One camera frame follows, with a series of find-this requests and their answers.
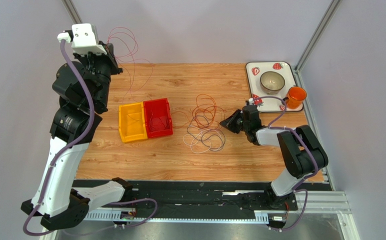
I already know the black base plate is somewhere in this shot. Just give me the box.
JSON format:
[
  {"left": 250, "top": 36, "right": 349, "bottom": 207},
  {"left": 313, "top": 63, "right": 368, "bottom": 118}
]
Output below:
[{"left": 69, "top": 179, "right": 298, "bottom": 221}]

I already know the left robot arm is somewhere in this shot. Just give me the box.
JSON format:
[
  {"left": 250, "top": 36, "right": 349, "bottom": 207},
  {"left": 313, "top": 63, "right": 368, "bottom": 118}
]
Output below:
[{"left": 20, "top": 41, "right": 133, "bottom": 233}]

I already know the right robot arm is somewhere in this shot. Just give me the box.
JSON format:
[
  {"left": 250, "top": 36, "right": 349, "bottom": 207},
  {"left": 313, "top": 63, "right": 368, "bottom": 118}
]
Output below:
[{"left": 220, "top": 105, "right": 329, "bottom": 197}]

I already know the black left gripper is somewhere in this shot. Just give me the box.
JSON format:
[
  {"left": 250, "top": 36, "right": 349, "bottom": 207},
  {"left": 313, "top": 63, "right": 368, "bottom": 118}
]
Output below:
[{"left": 73, "top": 41, "right": 123, "bottom": 110}]

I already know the yellow plastic bin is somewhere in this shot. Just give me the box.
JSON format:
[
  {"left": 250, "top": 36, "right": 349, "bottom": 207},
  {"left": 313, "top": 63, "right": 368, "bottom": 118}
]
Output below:
[{"left": 118, "top": 102, "right": 148, "bottom": 143}]

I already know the red plastic bin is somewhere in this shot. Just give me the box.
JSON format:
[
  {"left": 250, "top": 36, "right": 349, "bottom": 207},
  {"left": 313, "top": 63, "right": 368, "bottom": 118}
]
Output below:
[{"left": 143, "top": 98, "right": 173, "bottom": 139}]

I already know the red cable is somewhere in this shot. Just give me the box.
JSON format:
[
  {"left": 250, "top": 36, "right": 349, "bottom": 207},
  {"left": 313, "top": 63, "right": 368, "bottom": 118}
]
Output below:
[{"left": 190, "top": 104, "right": 220, "bottom": 131}]

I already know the blue cable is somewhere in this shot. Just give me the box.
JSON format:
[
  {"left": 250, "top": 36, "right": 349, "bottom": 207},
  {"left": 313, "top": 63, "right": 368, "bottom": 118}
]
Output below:
[{"left": 186, "top": 125, "right": 226, "bottom": 152}]

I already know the orange mug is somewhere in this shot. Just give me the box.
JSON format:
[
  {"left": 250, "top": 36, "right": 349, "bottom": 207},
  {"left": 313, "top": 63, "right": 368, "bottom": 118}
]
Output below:
[{"left": 283, "top": 86, "right": 307, "bottom": 109}]

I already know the aluminium frame rail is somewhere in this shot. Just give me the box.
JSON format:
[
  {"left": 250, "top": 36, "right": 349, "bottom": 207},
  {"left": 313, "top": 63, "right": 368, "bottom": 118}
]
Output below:
[{"left": 61, "top": 0, "right": 82, "bottom": 24}]

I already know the beige ceramic bowl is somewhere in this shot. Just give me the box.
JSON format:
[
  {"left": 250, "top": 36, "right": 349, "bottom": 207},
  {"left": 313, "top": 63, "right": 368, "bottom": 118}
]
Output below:
[{"left": 260, "top": 71, "right": 285, "bottom": 95}]

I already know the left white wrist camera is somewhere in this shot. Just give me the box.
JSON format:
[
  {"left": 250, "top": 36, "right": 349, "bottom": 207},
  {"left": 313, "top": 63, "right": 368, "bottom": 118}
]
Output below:
[{"left": 57, "top": 23, "right": 107, "bottom": 57}]

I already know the strawberry pattern tray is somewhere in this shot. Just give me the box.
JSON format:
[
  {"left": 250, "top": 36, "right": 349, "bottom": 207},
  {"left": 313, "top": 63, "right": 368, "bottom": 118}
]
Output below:
[{"left": 245, "top": 61, "right": 296, "bottom": 113}]

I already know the pink cable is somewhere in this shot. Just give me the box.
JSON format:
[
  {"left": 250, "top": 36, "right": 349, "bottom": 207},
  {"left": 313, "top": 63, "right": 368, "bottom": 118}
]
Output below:
[{"left": 106, "top": 26, "right": 154, "bottom": 102}]

